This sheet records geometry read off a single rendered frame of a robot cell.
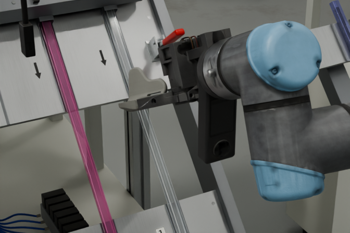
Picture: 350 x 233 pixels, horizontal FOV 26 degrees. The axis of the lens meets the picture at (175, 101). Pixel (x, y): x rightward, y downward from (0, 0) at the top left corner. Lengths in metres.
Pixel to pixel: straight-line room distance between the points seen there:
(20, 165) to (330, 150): 1.06
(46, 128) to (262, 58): 1.19
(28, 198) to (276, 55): 0.97
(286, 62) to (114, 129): 2.44
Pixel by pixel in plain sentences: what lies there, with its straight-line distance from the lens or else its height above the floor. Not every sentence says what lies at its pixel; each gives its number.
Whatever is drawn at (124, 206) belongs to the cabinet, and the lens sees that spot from 1.61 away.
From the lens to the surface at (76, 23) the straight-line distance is 1.25.
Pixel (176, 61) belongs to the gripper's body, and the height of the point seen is 1.14.
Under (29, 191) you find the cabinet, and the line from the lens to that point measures 1.68.
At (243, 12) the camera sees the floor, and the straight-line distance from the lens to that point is 4.56.
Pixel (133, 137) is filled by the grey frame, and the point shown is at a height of 0.77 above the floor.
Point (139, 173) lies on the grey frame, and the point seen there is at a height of 0.67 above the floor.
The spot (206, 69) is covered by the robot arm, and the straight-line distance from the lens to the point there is 0.91.
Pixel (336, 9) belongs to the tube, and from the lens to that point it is 1.33.
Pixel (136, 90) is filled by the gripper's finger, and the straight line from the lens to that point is 1.05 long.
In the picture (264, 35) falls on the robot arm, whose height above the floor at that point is 1.23.
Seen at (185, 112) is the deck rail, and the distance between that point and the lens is 1.26.
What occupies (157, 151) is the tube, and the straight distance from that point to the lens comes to 1.19.
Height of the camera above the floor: 1.52
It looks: 26 degrees down
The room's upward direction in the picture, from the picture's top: straight up
